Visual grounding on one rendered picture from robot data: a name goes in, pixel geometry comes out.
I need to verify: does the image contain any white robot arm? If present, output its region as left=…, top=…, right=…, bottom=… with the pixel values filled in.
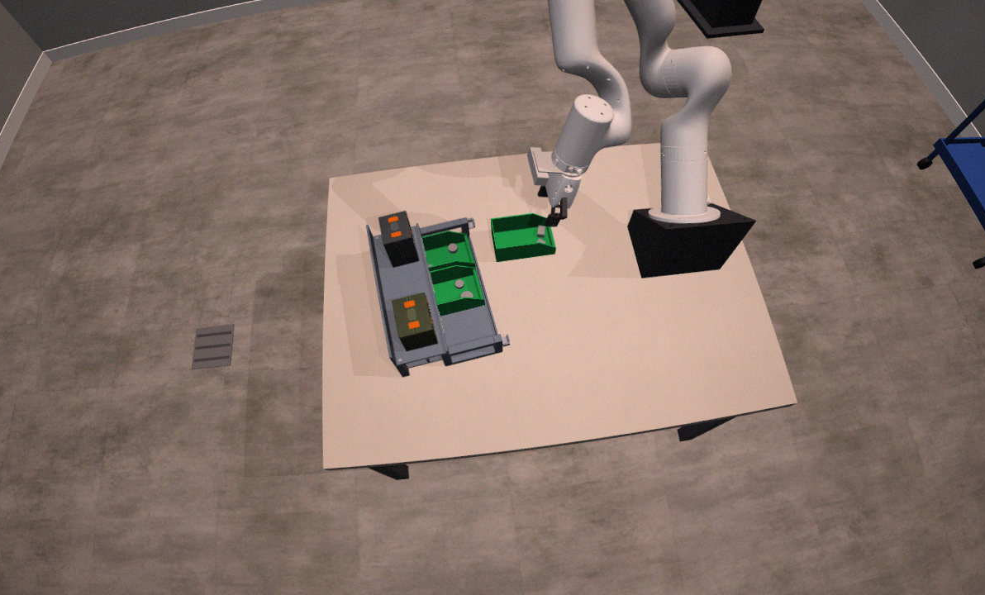
left=527, top=0, right=732, bottom=223

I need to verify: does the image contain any grey metal shelf rack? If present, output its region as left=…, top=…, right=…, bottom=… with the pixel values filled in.
left=366, top=217, right=510, bottom=377

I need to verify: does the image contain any green bin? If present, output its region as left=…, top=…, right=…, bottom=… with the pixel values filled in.
left=430, top=265, right=483, bottom=316
left=422, top=231, right=474, bottom=271
left=491, top=213, right=555, bottom=262

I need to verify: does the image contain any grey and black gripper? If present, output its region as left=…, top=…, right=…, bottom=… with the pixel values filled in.
left=538, top=165, right=582, bottom=227

